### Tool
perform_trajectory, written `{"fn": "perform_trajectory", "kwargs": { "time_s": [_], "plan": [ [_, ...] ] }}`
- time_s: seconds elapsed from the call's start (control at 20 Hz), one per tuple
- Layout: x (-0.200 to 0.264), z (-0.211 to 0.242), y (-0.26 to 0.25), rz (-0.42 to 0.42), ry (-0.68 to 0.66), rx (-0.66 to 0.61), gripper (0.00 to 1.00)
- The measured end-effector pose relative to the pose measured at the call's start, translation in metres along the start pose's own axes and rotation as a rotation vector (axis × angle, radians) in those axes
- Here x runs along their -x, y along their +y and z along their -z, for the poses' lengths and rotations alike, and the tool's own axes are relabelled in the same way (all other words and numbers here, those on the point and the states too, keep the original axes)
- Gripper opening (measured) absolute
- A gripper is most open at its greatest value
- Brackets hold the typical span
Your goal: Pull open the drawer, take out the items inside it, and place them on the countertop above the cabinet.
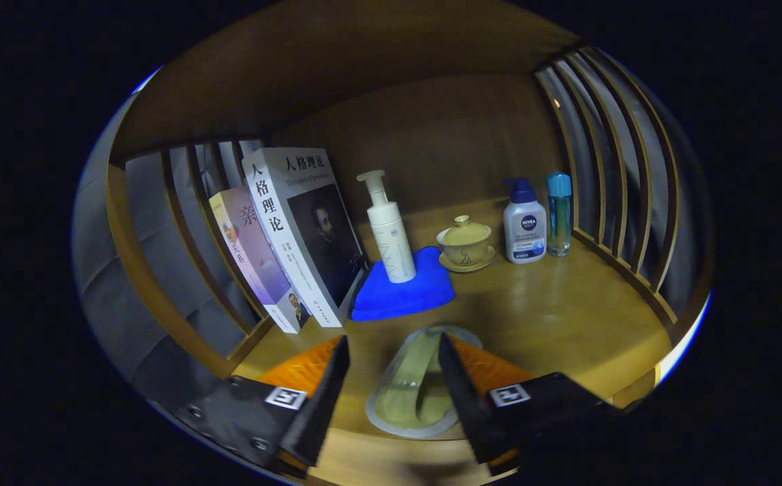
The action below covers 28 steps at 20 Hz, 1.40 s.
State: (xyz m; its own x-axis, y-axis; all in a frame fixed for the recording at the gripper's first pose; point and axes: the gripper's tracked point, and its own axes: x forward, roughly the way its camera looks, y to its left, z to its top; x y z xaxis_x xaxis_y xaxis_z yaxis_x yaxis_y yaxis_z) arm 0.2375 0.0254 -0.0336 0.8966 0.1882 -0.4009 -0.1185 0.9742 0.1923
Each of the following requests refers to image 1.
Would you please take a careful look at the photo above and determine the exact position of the wooden countertop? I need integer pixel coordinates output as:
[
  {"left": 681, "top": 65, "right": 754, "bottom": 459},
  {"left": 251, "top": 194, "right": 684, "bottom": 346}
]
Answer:
[{"left": 232, "top": 196, "right": 675, "bottom": 443}]

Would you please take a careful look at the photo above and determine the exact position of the purple book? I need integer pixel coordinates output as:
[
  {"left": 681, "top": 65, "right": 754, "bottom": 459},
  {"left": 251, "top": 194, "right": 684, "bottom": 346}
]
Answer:
[{"left": 208, "top": 188, "right": 310, "bottom": 335}]

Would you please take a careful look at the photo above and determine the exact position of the white blue-capped lotion bottle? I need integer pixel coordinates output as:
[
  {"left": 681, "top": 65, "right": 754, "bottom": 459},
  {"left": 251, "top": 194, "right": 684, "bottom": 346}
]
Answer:
[{"left": 503, "top": 178, "right": 548, "bottom": 265}]

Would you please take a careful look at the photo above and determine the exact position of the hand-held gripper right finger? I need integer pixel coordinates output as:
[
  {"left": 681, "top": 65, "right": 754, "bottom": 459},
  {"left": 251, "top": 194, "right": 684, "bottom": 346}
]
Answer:
[{"left": 437, "top": 332, "right": 624, "bottom": 477}]

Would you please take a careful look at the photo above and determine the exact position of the black backdrop cloth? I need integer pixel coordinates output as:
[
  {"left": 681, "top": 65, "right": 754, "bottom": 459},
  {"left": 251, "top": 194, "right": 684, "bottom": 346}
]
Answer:
[{"left": 72, "top": 67, "right": 715, "bottom": 406}]

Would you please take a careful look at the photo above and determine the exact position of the white pump bottle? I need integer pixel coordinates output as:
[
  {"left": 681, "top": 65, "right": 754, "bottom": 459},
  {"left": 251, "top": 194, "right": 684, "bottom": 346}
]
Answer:
[{"left": 356, "top": 169, "right": 417, "bottom": 284}]

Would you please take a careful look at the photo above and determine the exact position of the brown wooden cabinet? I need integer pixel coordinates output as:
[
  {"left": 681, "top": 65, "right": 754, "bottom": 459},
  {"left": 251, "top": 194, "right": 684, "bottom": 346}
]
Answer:
[{"left": 104, "top": 0, "right": 715, "bottom": 379}]

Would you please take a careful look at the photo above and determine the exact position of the brown wooden drawer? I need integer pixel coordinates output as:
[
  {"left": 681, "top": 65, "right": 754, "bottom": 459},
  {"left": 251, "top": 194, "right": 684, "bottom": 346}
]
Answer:
[{"left": 303, "top": 368, "right": 658, "bottom": 486}]

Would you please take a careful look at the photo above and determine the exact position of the green handled scrub pad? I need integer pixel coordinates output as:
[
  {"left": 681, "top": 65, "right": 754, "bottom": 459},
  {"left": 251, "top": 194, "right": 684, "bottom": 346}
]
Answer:
[{"left": 365, "top": 324, "right": 484, "bottom": 439}]

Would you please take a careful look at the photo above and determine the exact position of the thick white portrait book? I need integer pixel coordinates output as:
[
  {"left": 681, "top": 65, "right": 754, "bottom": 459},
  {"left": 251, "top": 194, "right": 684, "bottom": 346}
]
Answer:
[{"left": 242, "top": 147, "right": 369, "bottom": 329}]

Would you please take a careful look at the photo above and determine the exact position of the yellow lidded teacup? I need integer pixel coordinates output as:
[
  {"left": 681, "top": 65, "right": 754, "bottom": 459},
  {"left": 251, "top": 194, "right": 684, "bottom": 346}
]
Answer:
[{"left": 436, "top": 215, "right": 497, "bottom": 273}]

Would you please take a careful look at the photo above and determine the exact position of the blue folded cloth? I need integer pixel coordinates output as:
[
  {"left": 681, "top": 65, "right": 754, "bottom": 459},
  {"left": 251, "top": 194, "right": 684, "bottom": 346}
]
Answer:
[{"left": 351, "top": 246, "right": 456, "bottom": 322}]

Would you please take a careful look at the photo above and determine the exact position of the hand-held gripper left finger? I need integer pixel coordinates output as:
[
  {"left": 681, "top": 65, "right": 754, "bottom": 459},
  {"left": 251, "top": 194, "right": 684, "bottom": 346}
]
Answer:
[{"left": 150, "top": 334, "right": 351, "bottom": 473}]

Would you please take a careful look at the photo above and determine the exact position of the white box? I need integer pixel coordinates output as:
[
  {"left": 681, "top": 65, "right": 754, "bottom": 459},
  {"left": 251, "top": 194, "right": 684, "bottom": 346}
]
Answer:
[{"left": 657, "top": 292, "right": 712, "bottom": 385}]

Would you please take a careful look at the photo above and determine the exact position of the teal glass bottle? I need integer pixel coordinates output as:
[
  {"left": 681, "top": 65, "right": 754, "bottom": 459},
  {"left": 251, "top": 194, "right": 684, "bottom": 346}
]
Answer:
[{"left": 546, "top": 173, "right": 573, "bottom": 258}]

